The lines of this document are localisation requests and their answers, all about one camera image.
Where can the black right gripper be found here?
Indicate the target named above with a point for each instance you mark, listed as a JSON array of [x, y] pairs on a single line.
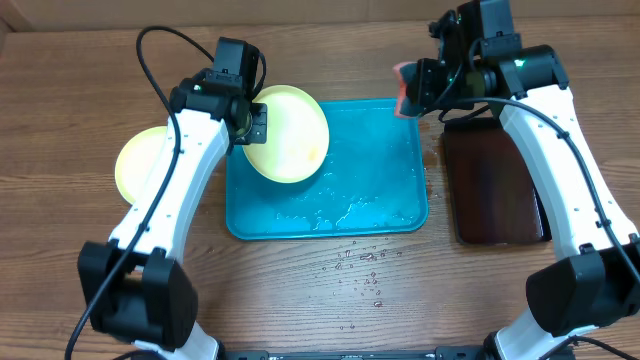
[[426, 79]]

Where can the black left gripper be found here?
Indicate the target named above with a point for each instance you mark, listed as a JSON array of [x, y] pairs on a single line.
[[258, 134]]

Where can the yellow-green plate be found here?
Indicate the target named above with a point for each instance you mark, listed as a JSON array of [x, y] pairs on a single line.
[[297, 136], [135, 161]]

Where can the red black sponge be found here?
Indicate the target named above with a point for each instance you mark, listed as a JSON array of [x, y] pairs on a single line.
[[404, 73]]

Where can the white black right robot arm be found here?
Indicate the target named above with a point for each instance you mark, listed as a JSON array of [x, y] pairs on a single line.
[[594, 280]]

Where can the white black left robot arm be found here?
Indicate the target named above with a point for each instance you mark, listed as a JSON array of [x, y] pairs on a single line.
[[134, 285]]

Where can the black water tray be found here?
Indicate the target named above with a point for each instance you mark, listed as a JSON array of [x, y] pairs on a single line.
[[493, 198]]

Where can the teal plastic tray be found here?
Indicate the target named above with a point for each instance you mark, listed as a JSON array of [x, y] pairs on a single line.
[[371, 181]]

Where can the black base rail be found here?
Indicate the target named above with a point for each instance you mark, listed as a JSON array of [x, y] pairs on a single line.
[[350, 355]]

